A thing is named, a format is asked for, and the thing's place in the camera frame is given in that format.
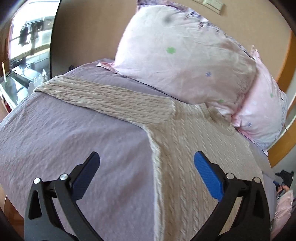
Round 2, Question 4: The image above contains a pale pink floral left pillow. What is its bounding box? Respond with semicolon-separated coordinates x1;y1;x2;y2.
99;1;256;120

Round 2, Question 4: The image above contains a wooden headboard frame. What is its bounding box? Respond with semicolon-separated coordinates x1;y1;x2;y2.
268;32;295;167

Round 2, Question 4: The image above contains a pink floral right pillow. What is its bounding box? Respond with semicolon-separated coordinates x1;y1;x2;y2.
231;46;287;151

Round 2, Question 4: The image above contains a lavender bed sheet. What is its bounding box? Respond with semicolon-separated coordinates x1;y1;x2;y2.
1;63;270;240

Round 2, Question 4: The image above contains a pink padded jacket sleeve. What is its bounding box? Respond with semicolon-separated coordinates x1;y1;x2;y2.
270;189;293;240

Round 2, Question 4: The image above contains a beige cable-knit sweater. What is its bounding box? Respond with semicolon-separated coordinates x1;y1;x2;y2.
37;76;262;240

